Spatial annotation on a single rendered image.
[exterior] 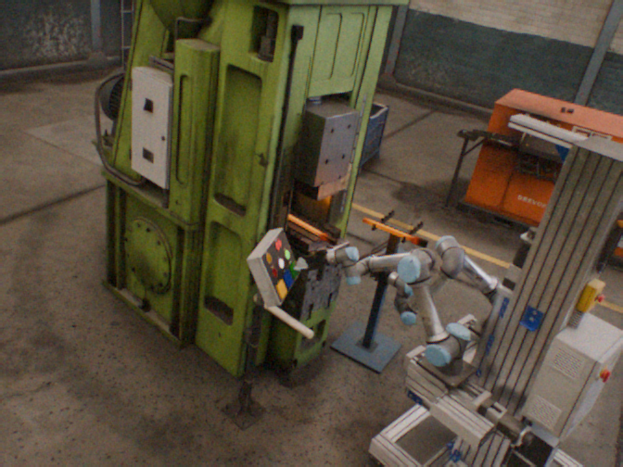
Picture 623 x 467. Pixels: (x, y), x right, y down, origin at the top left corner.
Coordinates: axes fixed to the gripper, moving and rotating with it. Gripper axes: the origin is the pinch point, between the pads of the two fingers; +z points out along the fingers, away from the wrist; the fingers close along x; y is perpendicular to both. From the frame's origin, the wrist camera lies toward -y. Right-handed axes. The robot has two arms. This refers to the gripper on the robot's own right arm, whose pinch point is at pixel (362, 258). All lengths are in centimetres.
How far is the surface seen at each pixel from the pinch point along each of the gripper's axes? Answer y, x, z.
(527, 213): 78, 350, 17
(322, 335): 82, 15, 26
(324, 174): -43, -10, 31
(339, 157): -50, 2, 31
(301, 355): 88, -6, 25
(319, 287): 34.2, -1.9, 24.8
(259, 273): -10, -73, 13
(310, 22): -121, -25, 45
